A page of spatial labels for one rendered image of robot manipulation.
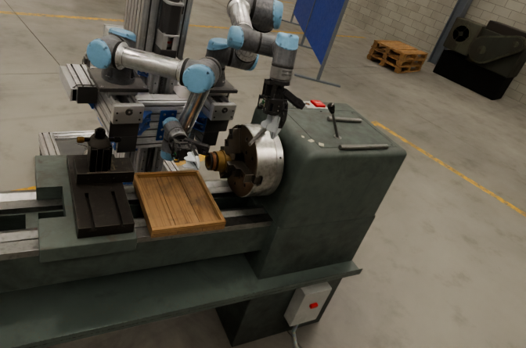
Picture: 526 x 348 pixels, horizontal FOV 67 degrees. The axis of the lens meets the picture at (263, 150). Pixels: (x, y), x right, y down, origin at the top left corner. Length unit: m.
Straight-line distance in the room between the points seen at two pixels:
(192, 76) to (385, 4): 11.53
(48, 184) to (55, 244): 0.31
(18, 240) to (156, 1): 1.20
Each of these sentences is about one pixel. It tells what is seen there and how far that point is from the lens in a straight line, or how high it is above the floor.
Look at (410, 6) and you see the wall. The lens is 12.57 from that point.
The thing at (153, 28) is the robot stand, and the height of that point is 1.37.
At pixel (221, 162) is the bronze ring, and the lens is 1.64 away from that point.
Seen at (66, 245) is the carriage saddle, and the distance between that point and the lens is 1.46.
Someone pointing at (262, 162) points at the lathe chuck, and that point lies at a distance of 1.59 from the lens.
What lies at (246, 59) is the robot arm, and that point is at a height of 1.35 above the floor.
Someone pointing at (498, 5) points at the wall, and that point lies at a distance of 11.71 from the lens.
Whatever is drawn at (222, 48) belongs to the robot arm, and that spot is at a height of 1.37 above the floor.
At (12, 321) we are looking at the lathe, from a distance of 1.78.
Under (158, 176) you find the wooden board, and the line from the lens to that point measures 1.84.
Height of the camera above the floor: 1.96
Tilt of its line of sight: 29 degrees down
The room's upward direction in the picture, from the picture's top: 18 degrees clockwise
